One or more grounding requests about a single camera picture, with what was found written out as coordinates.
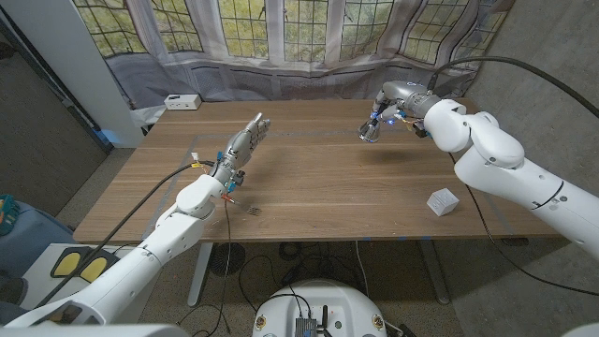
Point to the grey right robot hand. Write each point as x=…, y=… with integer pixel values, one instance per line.
x=404, y=96

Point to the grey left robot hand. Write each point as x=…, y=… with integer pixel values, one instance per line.
x=241, y=147

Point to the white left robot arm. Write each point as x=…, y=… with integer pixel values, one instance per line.
x=145, y=262

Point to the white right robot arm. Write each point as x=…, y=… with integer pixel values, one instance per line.
x=510, y=182

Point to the white cube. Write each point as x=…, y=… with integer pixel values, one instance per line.
x=442, y=202

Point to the white electrical box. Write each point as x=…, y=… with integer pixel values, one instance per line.
x=182, y=101

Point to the printed window backdrop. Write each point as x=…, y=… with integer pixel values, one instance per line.
x=304, y=79

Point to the black round floor disc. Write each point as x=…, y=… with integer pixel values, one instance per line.
x=227, y=258

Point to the white table leg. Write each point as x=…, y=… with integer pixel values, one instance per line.
x=200, y=273

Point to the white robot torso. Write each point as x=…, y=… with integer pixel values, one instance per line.
x=318, y=299

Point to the grey table leg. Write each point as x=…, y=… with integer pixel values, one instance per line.
x=434, y=273

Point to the grey module on torso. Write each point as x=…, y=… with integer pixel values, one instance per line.
x=305, y=327

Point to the black and yellow foot pedal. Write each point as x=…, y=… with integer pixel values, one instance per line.
x=68, y=263

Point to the blue seat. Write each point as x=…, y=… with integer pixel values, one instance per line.
x=33, y=238

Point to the teal object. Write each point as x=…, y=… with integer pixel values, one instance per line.
x=7, y=215

